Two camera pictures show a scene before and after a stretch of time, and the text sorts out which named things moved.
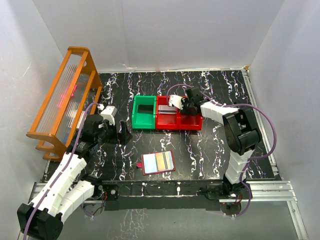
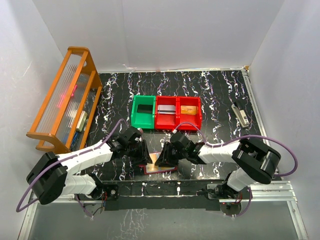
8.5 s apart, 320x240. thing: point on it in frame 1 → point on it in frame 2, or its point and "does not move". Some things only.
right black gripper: x=188 y=106 → x=168 y=151
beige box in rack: x=81 y=118 does not move
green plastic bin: x=143 y=112 does not move
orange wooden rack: x=71 y=104 does not move
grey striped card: x=166 y=109 does not move
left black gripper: x=119 y=133 → x=139 y=149
